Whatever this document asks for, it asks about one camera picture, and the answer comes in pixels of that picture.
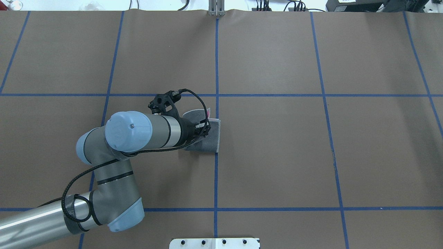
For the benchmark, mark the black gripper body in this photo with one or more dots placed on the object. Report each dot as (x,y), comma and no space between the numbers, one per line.
(189,131)

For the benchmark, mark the pink and grey towel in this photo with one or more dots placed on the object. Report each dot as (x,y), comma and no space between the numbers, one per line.
(210,142)

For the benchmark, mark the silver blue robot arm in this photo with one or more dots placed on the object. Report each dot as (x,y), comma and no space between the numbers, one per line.
(116,202)

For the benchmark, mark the black box with label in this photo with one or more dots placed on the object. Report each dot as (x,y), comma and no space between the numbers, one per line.
(354,5)

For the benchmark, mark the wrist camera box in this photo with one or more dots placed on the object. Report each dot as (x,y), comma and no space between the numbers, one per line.
(164,104)

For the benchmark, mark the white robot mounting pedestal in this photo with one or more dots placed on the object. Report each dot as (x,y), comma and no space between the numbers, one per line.
(215,243)

